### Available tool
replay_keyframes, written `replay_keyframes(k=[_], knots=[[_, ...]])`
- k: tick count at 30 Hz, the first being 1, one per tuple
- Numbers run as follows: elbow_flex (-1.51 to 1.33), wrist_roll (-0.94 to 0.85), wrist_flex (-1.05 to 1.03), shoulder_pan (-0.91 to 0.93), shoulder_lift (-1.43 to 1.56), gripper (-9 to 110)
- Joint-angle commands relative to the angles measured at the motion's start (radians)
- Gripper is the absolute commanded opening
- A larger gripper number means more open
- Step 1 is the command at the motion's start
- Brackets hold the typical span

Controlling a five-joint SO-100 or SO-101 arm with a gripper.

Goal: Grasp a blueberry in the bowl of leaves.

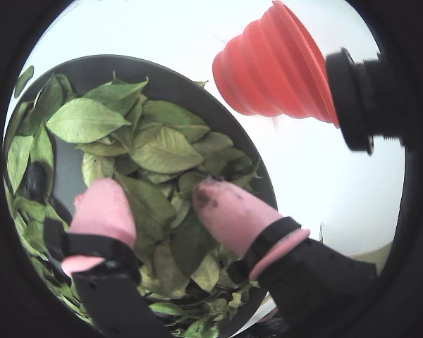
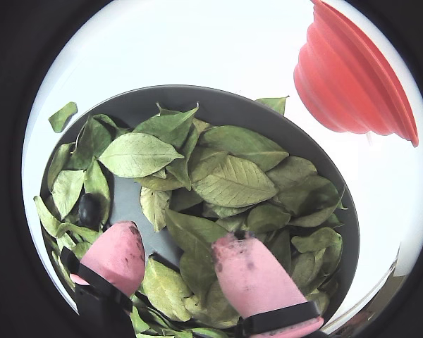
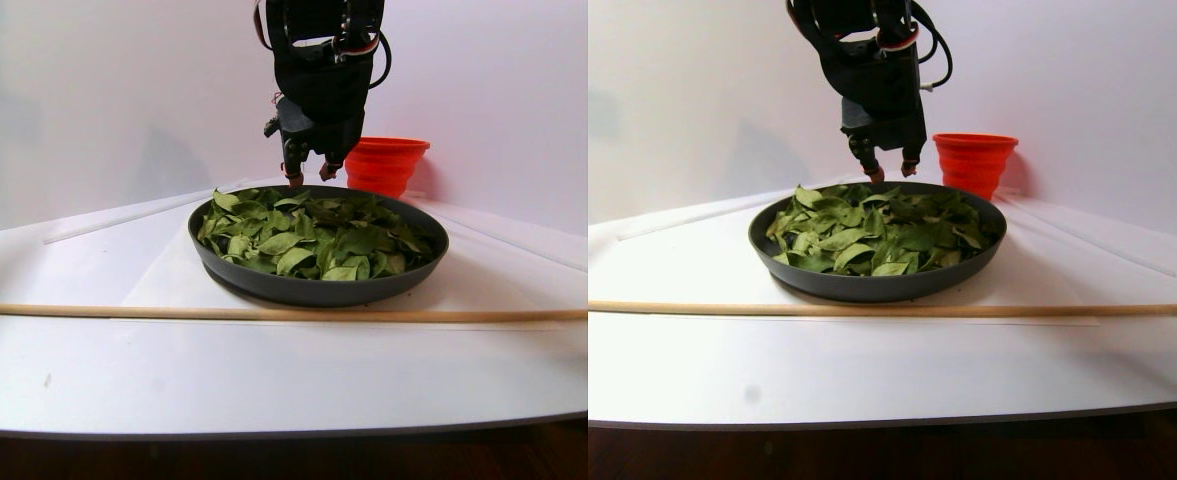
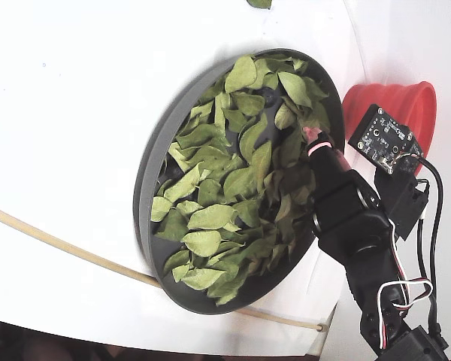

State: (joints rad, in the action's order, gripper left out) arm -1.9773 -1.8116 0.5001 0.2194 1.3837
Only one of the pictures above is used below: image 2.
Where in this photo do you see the green leaf behind bowl rim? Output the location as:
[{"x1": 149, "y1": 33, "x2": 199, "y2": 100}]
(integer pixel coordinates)
[{"x1": 255, "y1": 95, "x2": 290, "y2": 117}]

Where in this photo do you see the pale narrow leaf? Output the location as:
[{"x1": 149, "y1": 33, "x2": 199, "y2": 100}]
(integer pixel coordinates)
[{"x1": 51, "y1": 169, "x2": 86, "y2": 220}]

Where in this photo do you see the large pale veined leaf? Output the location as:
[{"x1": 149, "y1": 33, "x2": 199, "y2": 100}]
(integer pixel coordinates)
[{"x1": 98, "y1": 132, "x2": 185, "y2": 179}]

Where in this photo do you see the pale green edge leaf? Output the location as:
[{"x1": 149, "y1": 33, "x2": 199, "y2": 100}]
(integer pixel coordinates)
[{"x1": 33, "y1": 195, "x2": 63, "y2": 238}]

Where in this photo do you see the dark purple plum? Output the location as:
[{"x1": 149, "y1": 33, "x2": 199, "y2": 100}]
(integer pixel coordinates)
[{"x1": 77, "y1": 192, "x2": 102, "y2": 226}]

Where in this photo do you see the long green leaf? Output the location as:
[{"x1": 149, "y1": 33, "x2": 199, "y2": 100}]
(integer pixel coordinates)
[{"x1": 198, "y1": 125, "x2": 290, "y2": 173}]

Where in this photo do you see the narrow green edge leaf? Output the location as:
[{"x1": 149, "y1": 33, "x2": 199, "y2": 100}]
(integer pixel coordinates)
[{"x1": 47, "y1": 142, "x2": 75, "y2": 192}]

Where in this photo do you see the red collapsible silicone funnel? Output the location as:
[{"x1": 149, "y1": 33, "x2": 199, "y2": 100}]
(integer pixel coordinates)
[{"x1": 293, "y1": 0, "x2": 420, "y2": 149}]

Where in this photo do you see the rounded green leaf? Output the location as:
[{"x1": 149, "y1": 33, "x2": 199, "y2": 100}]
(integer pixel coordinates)
[{"x1": 265, "y1": 155, "x2": 319, "y2": 193}]

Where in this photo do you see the small pale crinkled leaf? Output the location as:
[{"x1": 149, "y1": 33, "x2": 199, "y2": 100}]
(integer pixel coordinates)
[{"x1": 139, "y1": 186, "x2": 173, "y2": 233}]

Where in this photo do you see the large dark green leaf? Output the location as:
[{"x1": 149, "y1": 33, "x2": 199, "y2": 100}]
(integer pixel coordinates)
[{"x1": 164, "y1": 208, "x2": 231, "y2": 301}]

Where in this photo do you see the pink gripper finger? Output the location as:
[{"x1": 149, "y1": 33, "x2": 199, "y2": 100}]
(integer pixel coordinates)
[
  {"x1": 59, "y1": 220, "x2": 146, "y2": 338},
  {"x1": 211, "y1": 230, "x2": 325, "y2": 338}
]

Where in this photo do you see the grey round bowl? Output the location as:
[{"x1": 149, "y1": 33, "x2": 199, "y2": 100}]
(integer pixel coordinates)
[{"x1": 38, "y1": 84, "x2": 361, "y2": 338}]

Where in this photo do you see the small loose green leaf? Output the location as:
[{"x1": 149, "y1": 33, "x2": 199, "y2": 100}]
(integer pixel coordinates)
[{"x1": 48, "y1": 101, "x2": 79, "y2": 134}]

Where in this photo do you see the wide dark green leaf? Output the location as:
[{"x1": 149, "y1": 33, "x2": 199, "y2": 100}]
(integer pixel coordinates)
[{"x1": 277, "y1": 175, "x2": 342, "y2": 217}]

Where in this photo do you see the dark green pointed leaf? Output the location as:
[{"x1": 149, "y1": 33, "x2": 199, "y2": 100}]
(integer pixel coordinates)
[{"x1": 133, "y1": 103, "x2": 200, "y2": 149}]

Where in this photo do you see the broad pale ribbed leaf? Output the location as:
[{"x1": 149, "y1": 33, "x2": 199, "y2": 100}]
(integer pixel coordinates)
[{"x1": 191, "y1": 154, "x2": 279, "y2": 209}]

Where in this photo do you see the dark green curled leaf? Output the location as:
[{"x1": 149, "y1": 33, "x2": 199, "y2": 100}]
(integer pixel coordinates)
[{"x1": 69, "y1": 115, "x2": 114, "y2": 171}]

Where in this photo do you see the slim green leaf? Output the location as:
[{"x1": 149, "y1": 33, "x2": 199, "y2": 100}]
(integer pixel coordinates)
[{"x1": 83, "y1": 158, "x2": 111, "y2": 226}]

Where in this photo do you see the pale green wrinkled leaf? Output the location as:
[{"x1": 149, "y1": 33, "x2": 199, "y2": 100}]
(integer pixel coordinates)
[{"x1": 142, "y1": 256, "x2": 194, "y2": 323}]

